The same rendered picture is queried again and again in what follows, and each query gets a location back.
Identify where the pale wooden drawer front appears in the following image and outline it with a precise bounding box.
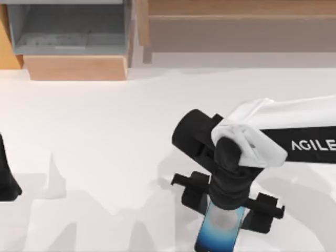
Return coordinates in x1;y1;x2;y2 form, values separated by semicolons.
23;53;130;81

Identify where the pale wooden open shelf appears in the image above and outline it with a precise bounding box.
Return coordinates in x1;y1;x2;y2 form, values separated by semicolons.
138;0;336;64

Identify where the orange wooden cupboard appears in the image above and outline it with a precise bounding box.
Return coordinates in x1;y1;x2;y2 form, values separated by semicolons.
0;0;26;70

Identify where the blue smartphone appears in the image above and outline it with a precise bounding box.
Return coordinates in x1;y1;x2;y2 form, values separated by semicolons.
193;201;248;252

